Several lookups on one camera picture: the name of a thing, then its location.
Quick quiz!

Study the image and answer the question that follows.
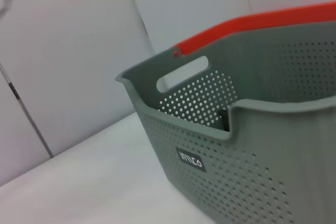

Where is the grey-green perforated storage bin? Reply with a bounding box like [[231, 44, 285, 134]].
[[114, 20, 336, 224]]

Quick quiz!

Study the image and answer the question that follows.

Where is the black clay teapot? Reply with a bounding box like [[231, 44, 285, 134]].
[[219, 109, 232, 132]]

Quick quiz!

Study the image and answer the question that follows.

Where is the red bin carry handle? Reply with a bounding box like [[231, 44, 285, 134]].
[[172, 0, 336, 57]]

